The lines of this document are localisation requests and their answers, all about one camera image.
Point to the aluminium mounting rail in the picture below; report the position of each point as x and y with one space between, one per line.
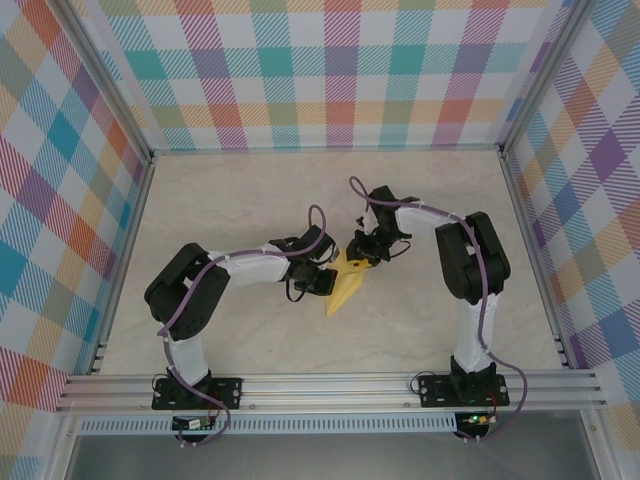
325 392

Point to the aluminium side rail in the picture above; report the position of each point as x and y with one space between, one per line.
536 260
122 265

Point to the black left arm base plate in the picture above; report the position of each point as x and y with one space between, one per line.
230 390

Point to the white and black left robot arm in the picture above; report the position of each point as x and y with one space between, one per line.
255 265

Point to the aluminium frame leg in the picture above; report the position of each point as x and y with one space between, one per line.
597 445
62 450

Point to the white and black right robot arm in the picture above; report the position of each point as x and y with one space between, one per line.
425 222

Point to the thin aluminium cross rail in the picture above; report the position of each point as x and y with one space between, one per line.
325 148

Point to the aluminium frame post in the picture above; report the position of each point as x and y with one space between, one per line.
545 75
106 80

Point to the yellow paper sheet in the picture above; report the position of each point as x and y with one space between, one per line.
345 295

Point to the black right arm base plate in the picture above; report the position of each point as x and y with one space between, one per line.
430 390

